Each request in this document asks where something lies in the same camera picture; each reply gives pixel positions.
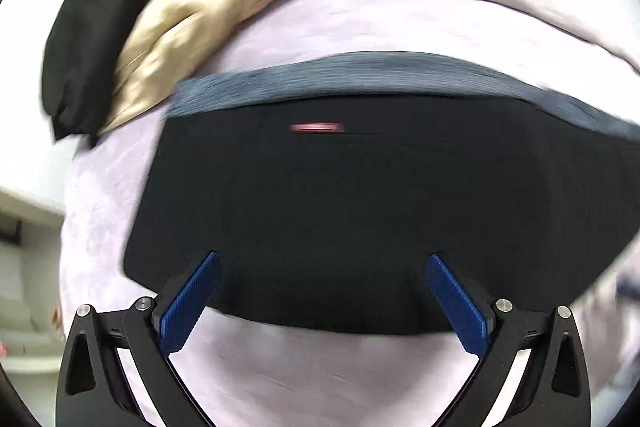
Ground lilac embossed blanket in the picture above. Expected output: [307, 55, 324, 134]
[57, 0, 640, 427]

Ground black pants with grey waistband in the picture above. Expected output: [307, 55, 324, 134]
[122, 51, 640, 337]

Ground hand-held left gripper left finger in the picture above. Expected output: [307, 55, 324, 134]
[55, 251, 223, 427]

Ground black garment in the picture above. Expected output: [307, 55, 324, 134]
[42, 0, 236, 148]

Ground white cabinet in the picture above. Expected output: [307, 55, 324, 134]
[0, 187, 66, 373]

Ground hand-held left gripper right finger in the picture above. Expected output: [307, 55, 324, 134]
[424, 253, 593, 427]

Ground beige padded jacket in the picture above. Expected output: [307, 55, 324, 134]
[102, 0, 496, 132]

